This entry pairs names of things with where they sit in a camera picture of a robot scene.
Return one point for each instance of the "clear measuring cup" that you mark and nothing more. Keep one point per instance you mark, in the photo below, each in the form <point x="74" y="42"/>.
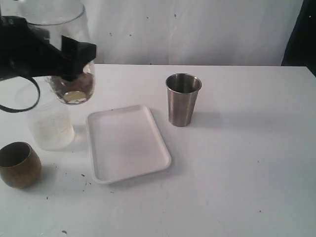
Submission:
<point x="61" y="18"/>

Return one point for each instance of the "wooden cubes pile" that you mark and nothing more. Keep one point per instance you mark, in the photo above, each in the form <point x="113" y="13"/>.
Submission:
<point x="83" y="82"/>

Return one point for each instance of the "stainless steel cup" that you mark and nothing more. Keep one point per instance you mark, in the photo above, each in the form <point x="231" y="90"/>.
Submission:
<point x="182" y="92"/>

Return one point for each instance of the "white rectangular tray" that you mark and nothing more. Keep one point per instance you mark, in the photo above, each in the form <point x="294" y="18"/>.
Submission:
<point x="125" y="143"/>

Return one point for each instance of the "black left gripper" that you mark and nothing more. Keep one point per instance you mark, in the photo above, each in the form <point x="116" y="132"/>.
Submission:
<point x="24" y="53"/>

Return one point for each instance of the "clear plastic jar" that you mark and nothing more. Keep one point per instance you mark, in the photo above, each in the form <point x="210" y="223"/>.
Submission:
<point x="49" y="121"/>

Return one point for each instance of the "dark curtain at right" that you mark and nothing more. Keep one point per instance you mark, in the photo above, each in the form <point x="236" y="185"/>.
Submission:
<point x="301" y="47"/>

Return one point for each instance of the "brown wooden cup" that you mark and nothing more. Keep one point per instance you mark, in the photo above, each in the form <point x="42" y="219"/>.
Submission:
<point x="20" y="166"/>

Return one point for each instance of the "gold foil ball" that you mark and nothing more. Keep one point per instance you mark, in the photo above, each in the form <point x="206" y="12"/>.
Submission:
<point x="74" y="97"/>

